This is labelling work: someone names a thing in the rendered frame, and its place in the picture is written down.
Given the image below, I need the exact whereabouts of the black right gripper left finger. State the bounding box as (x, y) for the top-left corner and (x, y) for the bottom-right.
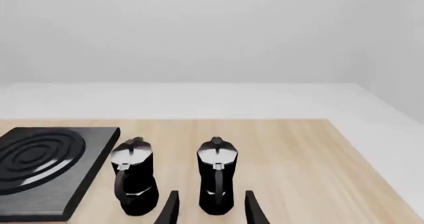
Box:
(156, 190), (180, 224)

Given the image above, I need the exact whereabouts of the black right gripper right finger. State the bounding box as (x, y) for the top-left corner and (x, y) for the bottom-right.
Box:
(244, 190), (270, 224)

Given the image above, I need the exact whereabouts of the black moka pot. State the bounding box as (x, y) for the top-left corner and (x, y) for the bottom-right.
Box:
(196, 136), (239, 216)
(110, 136), (160, 216)

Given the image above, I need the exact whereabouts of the flat black stove plate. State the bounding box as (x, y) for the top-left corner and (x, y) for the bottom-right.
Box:
(0, 127), (121, 222)

